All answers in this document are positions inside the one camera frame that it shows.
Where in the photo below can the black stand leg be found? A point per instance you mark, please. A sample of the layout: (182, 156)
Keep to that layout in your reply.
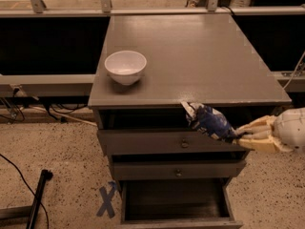
(37, 201)

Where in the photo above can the grey drawer cabinet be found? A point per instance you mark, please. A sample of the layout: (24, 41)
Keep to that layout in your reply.
(193, 58)

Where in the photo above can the blue chip bag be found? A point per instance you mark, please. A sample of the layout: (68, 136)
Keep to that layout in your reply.
(209, 121)

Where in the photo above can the grey drawer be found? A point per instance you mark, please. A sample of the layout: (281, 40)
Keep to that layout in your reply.
(177, 166)
(176, 204)
(130, 132)

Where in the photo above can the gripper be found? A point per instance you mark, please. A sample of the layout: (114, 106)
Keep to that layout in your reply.
(291, 128)

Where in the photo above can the blue tape cross mark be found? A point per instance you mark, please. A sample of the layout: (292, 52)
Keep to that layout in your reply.
(106, 206)

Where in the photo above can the grey middle drawer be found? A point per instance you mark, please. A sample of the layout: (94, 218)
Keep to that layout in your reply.
(177, 166)

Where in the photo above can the grey top drawer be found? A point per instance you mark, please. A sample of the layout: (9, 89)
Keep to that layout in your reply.
(130, 132)

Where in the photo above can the grey bottom drawer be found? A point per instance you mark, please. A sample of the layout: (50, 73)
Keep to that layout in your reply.
(176, 204)

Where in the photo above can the white bowl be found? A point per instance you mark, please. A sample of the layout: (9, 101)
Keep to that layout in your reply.
(125, 67)

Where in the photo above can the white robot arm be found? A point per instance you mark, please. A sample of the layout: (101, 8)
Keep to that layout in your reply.
(282, 133)

